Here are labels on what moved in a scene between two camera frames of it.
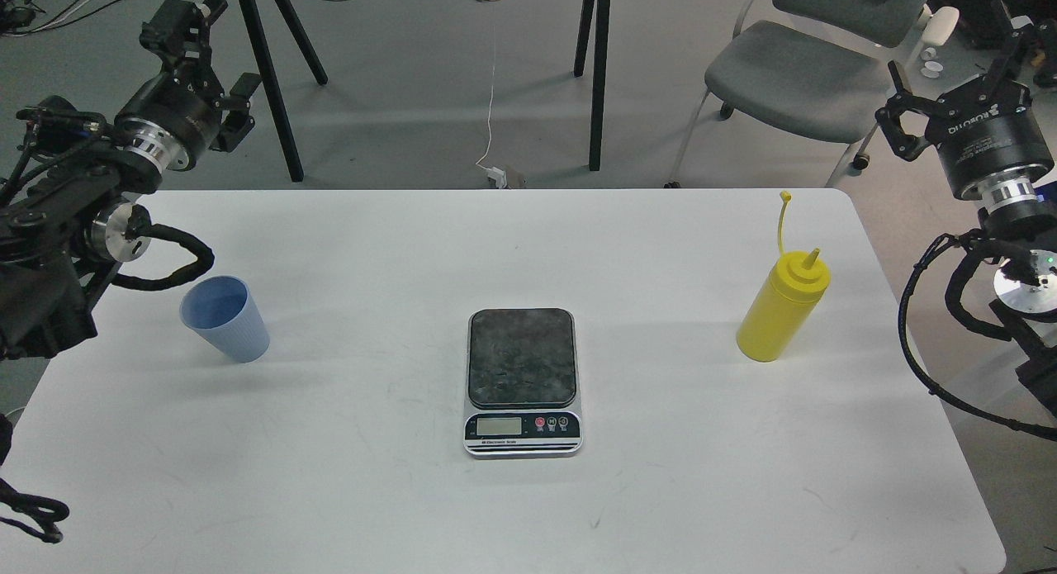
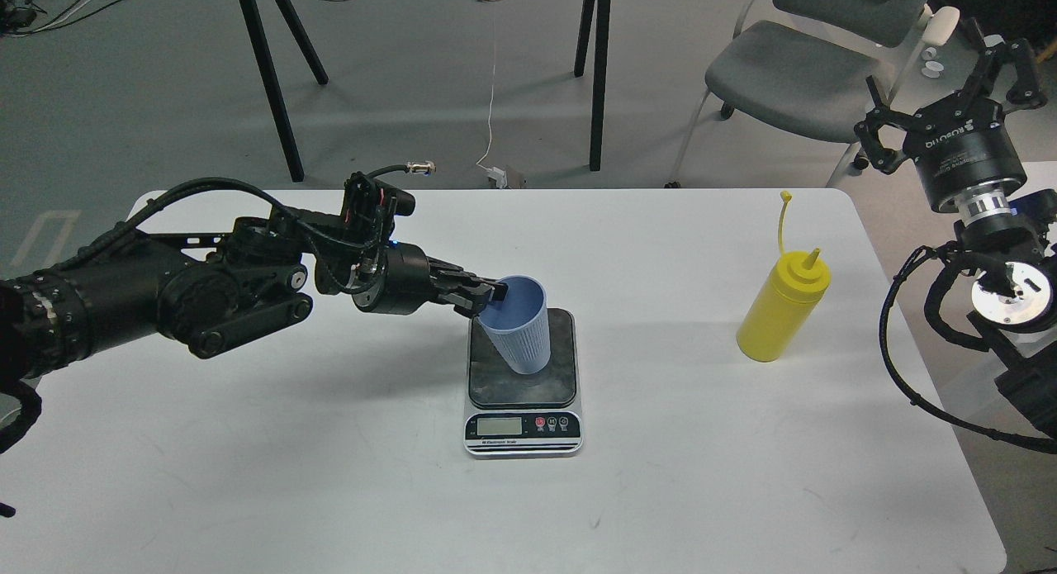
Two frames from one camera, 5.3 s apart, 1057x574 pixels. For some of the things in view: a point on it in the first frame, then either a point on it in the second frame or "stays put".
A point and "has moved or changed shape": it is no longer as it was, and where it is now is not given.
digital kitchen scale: (522, 387) stays put
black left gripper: (171, 120) to (400, 282)
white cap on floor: (931, 69) stays put
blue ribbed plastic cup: (221, 309) has moved or changed shape
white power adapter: (499, 175) stays put
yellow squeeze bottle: (778, 316) stays put
